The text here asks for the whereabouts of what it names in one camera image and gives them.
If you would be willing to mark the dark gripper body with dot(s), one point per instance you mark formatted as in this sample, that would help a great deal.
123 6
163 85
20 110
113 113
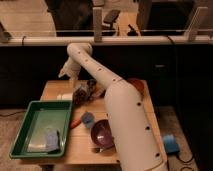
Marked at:
83 92

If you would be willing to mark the purple bowl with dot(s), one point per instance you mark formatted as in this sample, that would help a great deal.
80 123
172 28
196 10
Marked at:
101 134

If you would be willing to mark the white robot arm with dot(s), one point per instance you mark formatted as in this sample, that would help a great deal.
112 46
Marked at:
134 139

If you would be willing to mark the white horizontal rail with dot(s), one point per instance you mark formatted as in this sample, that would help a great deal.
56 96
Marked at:
107 40

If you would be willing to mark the blue tape roll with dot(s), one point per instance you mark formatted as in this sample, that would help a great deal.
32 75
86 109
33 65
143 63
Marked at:
170 144

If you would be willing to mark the orange carrot toy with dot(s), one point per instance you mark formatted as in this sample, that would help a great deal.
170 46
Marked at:
75 123

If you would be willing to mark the black office chair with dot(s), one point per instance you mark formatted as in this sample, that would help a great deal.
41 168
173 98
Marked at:
111 17

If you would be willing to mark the wooden table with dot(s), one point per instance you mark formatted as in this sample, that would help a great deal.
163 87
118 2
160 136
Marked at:
80 145

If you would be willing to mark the green plastic tray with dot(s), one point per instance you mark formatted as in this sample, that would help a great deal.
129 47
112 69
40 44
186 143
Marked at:
41 117

